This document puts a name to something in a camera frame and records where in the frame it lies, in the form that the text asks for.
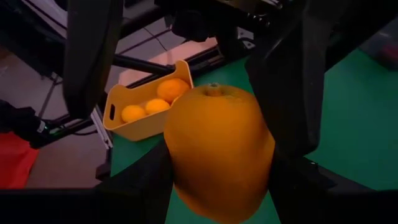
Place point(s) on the small yellow lemon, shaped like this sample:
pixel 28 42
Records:
pixel 157 106

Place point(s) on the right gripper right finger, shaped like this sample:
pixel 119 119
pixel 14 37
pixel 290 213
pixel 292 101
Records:
pixel 304 199

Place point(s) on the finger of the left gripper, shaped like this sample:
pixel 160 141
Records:
pixel 91 56
pixel 289 93

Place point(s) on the yellow plastic basket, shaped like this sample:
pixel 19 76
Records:
pixel 140 129

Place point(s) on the red cloth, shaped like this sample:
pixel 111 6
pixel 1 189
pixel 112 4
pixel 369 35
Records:
pixel 15 161

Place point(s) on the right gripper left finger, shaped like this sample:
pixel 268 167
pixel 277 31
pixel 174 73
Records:
pixel 143 193

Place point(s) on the green table mat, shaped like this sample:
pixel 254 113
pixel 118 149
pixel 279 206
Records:
pixel 357 130

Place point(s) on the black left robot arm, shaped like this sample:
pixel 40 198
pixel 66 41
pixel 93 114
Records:
pixel 231 46

